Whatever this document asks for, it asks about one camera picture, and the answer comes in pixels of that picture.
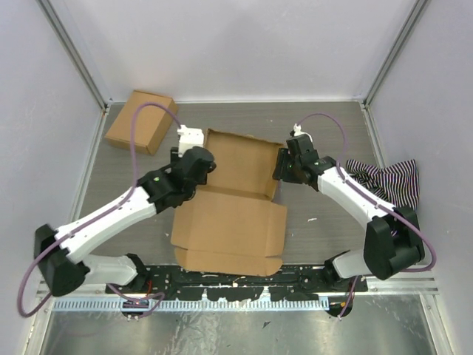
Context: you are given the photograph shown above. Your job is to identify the brown cardboard box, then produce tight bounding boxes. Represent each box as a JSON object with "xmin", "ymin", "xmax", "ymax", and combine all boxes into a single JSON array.
[
  {"xmin": 105, "ymin": 90, "xmax": 178, "ymax": 155},
  {"xmin": 171, "ymin": 129, "xmax": 287, "ymax": 277}
]

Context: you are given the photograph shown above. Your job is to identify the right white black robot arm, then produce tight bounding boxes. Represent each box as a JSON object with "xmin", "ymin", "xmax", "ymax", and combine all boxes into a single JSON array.
[{"xmin": 273, "ymin": 132, "xmax": 425, "ymax": 292}]

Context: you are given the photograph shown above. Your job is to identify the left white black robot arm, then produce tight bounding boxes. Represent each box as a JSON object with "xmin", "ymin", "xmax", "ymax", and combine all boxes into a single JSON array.
[{"xmin": 34, "ymin": 146, "xmax": 216, "ymax": 297}]

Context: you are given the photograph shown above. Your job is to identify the closed brown cardboard box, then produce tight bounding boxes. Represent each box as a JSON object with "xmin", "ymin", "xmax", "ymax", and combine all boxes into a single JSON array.
[{"xmin": 105, "ymin": 90, "xmax": 178, "ymax": 155}]

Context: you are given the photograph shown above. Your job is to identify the purple white striped cloth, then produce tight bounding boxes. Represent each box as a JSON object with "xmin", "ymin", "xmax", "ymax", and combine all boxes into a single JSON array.
[{"xmin": 346, "ymin": 159, "xmax": 420, "ymax": 211}]

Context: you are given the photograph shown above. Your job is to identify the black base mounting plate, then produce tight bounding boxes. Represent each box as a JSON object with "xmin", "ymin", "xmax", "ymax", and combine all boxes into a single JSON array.
[{"xmin": 119, "ymin": 264, "xmax": 353, "ymax": 302}]

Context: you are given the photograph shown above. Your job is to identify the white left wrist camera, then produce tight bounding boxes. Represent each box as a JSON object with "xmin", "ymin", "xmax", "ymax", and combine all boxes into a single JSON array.
[{"xmin": 177, "ymin": 124, "xmax": 205, "ymax": 158}]

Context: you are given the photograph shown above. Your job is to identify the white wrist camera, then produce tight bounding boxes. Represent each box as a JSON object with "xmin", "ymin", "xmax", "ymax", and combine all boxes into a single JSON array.
[
  {"xmin": 177, "ymin": 124, "xmax": 205, "ymax": 158},
  {"xmin": 290, "ymin": 123, "xmax": 313, "ymax": 142}
]

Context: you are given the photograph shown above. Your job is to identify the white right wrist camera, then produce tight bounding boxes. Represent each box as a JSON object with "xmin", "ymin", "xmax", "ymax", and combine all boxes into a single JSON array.
[{"xmin": 290, "ymin": 123, "xmax": 313, "ymax": 142}]

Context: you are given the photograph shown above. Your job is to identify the white slotted cable duct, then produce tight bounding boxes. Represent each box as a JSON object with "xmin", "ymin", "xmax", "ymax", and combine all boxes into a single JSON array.
[{"xmin": 52, "ymin": 297, "xmax": 330, "ymax": 312}]

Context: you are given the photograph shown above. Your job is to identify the aluminium front rail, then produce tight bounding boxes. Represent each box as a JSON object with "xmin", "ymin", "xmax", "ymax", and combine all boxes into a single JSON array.
[{"xmin": 36, "ymin": 264, "xmax": 440, "ymax": 297}]

